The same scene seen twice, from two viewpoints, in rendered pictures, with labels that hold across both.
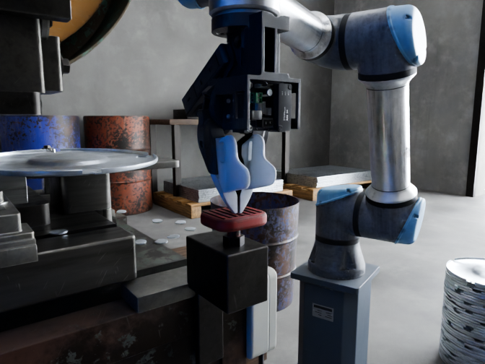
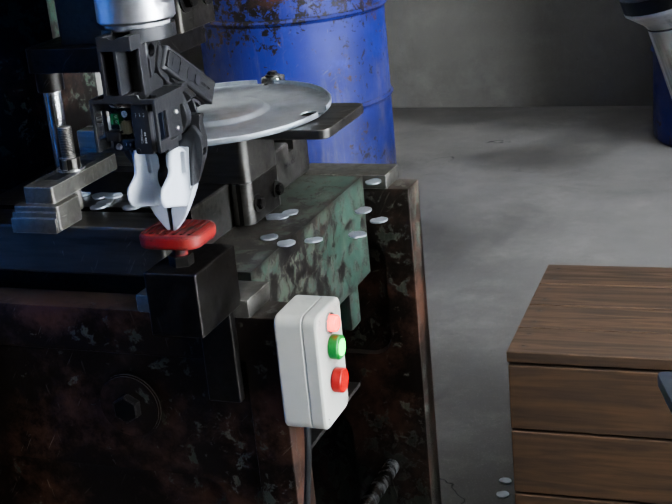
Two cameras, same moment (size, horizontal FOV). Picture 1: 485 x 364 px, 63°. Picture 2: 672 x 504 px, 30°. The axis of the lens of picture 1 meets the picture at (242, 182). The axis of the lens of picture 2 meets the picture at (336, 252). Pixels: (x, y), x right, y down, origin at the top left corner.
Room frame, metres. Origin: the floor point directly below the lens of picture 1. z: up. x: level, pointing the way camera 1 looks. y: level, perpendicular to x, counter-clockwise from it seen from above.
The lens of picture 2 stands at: (-0.04, -1.12, 1.13)
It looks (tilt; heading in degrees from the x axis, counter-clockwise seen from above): 19 degrees down; 59
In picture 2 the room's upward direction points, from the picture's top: 6 degrees counter-clockwise
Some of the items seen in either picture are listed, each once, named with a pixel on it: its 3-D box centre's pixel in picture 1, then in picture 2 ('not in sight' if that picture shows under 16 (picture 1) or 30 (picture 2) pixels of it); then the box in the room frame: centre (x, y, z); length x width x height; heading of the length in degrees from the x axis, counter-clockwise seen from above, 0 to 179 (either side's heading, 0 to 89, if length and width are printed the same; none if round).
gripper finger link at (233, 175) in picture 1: (234, 177); (145, 191); (0.43, 0.01, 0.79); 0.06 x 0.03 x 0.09; 37
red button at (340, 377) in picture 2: not in sight; (339, 379); (0.61, -0.04, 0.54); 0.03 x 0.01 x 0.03; 37
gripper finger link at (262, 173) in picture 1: (257, 175); (173, 192); (0.45, -0.02, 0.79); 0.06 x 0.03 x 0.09; 37
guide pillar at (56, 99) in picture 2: not in sight; (55, 113); (0.48, 0.39, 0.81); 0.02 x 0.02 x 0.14
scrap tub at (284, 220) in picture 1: (254, 248); not in sight; (1.82, -0.06, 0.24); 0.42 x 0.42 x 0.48
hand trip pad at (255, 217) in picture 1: (233, 241); (181, 261); (0.46, 0.01, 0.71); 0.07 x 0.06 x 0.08; 127
